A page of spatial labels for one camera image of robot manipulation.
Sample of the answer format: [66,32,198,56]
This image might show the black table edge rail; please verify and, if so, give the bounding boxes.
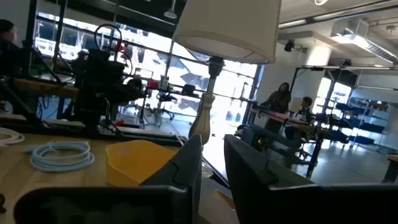
[0,119,187,147]

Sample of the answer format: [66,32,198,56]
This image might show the white rectangular ceiling duct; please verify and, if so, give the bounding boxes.
[331,18,398,65]

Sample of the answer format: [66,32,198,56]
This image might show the light blue cable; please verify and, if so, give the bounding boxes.
[24,140,96,173]

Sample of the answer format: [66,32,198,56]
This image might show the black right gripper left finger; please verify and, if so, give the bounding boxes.
[14,134,203,224]

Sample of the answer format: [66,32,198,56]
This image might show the white pendant ceiling lamp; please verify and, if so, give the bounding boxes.
[164,0,178,19]

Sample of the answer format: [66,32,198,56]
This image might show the black office chair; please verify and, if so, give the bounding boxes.
[157,93,178,121]

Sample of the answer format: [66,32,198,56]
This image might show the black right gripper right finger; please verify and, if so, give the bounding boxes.
[223,134,398,224]

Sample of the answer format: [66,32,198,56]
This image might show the black metal frame stand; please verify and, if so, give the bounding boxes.
[290,64,398,103]

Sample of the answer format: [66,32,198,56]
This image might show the wooden workbench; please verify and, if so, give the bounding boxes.
[14,77,80,99]

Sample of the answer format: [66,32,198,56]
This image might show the person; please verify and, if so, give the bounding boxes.
[297,96,314,124]
[0,19,22,78]
[260,82,292,133]

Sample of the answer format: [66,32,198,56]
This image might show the wooden table with black legs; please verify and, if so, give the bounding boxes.
[250,107,324,179]

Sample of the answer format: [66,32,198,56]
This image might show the white round column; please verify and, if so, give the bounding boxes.
[305,45,332,67]

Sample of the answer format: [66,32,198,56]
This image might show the yellow plastic bin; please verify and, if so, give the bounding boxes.
[104,139,177,187]

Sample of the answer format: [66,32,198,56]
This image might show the blue shelf cart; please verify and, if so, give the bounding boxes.
[329,99,389,147]

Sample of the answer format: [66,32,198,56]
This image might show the white table lamp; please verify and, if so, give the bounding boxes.
[172,0,282,146]

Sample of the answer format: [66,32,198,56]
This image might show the white cable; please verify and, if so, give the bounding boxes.
[0,126,25,147]

